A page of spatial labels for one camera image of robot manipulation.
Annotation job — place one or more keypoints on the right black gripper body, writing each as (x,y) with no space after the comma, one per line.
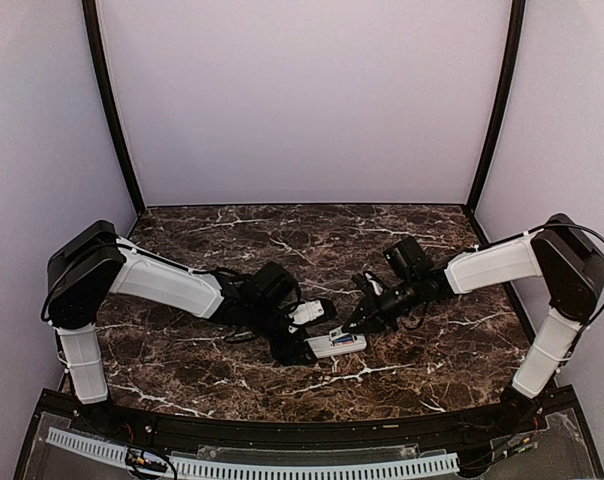
(381,312)

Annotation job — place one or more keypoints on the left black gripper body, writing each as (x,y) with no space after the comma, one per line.
(288,352)

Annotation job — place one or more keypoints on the white battery cover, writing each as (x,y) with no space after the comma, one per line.
(336,333)

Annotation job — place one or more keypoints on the white remote control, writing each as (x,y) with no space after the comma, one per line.
(323,347)

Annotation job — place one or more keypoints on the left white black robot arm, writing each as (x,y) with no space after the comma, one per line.
(98,262)

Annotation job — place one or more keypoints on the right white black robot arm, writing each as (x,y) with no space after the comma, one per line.
(564,257)

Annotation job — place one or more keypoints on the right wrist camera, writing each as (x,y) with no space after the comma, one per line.
(368,283)

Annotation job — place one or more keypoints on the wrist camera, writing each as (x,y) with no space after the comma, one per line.
(313,312)
(368,283)

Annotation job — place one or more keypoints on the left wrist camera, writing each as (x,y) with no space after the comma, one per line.
(313,312)

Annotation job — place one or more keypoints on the black front rail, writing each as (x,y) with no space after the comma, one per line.
(464,429)

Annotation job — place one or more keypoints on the white slotted cable duct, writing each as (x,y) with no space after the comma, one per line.
(182,466)

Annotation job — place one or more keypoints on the right black frame post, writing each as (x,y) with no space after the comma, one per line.
(508,64)

